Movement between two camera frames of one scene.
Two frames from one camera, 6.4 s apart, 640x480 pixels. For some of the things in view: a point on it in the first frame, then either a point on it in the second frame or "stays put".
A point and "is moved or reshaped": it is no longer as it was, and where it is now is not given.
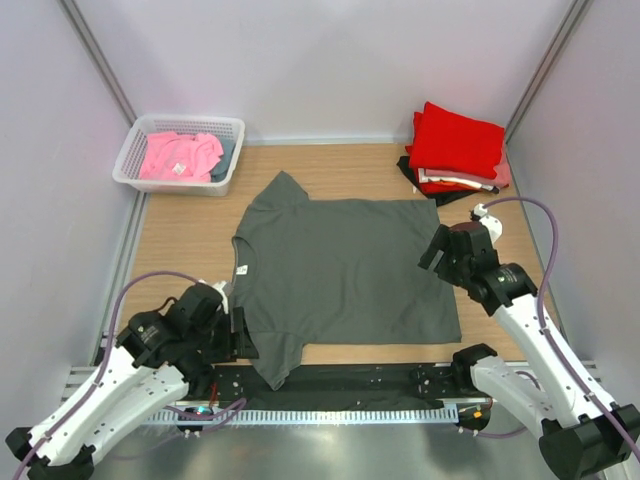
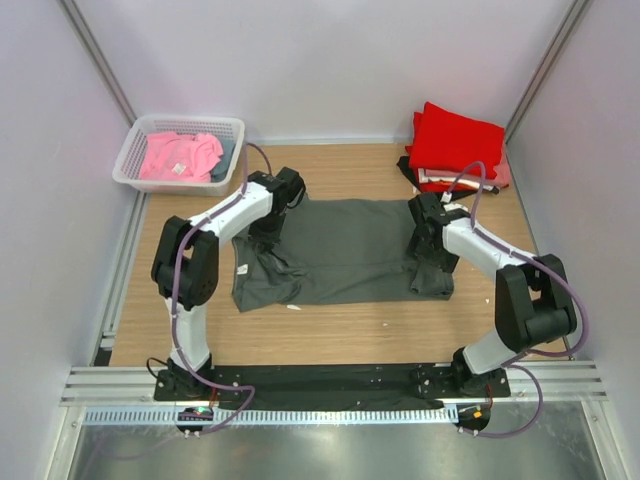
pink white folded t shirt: [501, 179] stays put
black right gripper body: [447, 257] → [423, 245]
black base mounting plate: [348, 387] stays put
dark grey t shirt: [321, 272] is moved or reshaped
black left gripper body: [232, 335] → [265, 232]
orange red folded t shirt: [446, 187] stays put
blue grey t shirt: [219, 171] stays put
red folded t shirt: [445, 140] stays put
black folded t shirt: [442, 198] stays put
